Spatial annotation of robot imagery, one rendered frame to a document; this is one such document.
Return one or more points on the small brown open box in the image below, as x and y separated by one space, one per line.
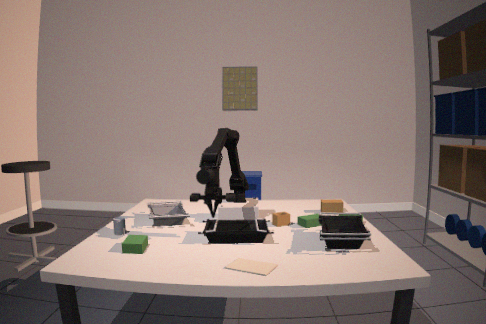
281 219

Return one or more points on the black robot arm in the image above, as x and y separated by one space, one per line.
210 163

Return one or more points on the brown rectangular block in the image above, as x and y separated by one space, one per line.
332 206

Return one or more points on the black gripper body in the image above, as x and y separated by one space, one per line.
229 197

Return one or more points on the grey cylinder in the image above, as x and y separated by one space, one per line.
119 226

